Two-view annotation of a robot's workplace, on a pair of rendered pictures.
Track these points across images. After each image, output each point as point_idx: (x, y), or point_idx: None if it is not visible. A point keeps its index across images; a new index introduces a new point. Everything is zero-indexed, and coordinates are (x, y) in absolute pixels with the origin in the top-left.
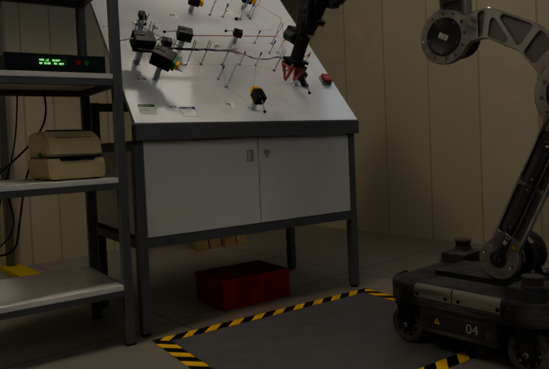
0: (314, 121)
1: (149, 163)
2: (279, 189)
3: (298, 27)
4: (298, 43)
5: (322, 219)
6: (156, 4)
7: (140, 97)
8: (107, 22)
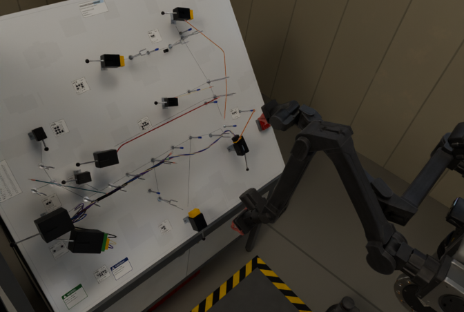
0: None
1: None
2: (205, 250)
3: (263, 220)
4: (257, 221)
5: (235, 240)
6: (52, 71)
7: (62, 282)
8: None
